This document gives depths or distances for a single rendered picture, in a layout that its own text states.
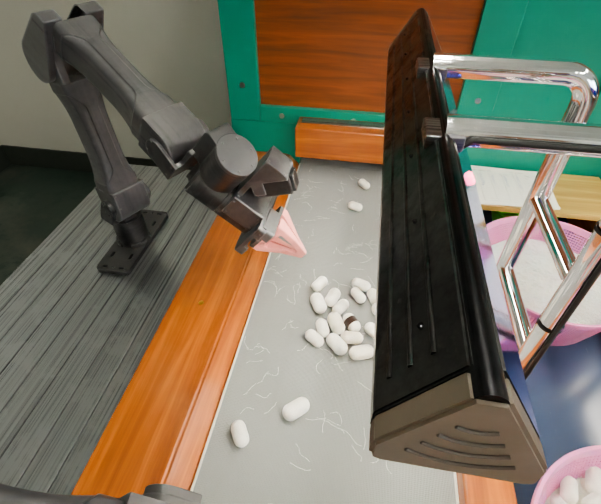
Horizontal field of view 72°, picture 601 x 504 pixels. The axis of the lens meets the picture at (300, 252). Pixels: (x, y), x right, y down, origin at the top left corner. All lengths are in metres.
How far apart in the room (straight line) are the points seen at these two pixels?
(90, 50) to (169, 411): 0.49
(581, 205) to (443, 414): 0.82
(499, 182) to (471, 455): 0.80
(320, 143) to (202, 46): 1.20
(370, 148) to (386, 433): 0.76
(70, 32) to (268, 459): 0.61
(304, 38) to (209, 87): 1.21
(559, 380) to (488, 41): 0.60
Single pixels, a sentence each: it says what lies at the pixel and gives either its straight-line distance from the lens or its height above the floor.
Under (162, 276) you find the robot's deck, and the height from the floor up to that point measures 0.67.
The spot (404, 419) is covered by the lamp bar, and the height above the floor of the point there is 1.08.
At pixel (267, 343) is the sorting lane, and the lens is 0.63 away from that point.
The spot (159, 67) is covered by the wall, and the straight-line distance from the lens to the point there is 2.16.
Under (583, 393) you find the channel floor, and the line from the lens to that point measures 0.79.
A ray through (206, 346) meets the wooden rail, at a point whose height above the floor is 0.77.
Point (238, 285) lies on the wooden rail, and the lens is 0.68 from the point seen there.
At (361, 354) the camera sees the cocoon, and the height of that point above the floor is 0.76.
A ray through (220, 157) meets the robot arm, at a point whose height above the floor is 1.00.
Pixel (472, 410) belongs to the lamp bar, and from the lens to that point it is 0.19.
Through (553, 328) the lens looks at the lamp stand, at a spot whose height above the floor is 0.91.
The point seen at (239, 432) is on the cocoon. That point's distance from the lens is 0.55.
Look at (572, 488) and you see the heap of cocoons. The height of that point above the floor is 0.74.
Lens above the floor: 1.26
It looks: 43 degrees down
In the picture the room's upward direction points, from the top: straight up
